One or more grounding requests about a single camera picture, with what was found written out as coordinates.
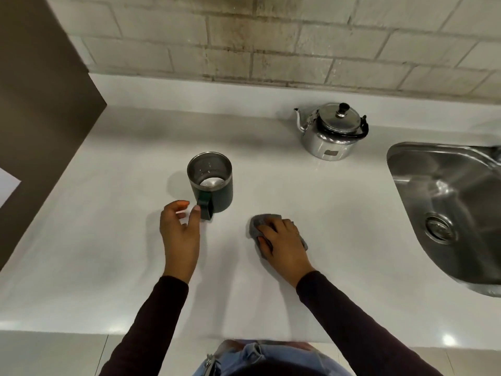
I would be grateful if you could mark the silver metal kettle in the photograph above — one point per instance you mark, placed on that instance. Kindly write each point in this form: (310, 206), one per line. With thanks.
(332, 140)

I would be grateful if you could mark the person's left hand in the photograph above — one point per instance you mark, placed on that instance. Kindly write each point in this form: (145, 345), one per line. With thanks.
(180, 246)

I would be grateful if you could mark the white panel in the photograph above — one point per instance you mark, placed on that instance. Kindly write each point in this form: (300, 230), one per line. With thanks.
(8, 187)

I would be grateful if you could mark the blue jeans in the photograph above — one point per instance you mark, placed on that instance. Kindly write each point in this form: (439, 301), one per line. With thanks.
(274, 358)

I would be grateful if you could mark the dark green steel mug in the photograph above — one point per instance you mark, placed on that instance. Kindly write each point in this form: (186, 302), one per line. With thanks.
(213, 184)

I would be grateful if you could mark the person's left thumb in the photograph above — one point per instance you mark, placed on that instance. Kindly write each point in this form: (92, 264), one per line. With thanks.
(194, 217)

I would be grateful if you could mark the silver kettle lid black knob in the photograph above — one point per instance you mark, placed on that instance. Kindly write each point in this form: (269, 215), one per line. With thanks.
(338, 117)

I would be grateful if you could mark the person's right hand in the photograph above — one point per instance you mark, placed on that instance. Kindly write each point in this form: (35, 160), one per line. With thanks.
(287, 252)

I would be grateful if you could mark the grey cleaning cloth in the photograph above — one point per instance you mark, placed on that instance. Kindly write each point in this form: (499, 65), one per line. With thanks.
(260, 225)

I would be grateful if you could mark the person's right thumb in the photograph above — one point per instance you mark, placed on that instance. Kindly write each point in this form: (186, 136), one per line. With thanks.
(263, 242)

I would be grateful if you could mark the stainless steel sink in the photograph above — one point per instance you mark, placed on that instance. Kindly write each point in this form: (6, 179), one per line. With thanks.
(450, 199)

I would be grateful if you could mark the brown cabinet panel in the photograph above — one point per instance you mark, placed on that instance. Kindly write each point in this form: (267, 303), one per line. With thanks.
(43, 113)

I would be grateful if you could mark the person's left forearm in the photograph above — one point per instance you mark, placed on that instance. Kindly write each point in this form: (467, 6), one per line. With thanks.
(150, 328)

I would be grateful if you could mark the silver metal clip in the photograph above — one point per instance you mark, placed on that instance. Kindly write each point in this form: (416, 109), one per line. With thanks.
(209, 366)

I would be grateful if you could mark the person's right forearm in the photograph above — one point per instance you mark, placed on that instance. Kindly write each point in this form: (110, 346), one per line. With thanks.
(352, 328)

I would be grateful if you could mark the metal sink drain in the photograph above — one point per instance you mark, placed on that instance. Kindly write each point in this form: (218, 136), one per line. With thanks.
(440, 229)

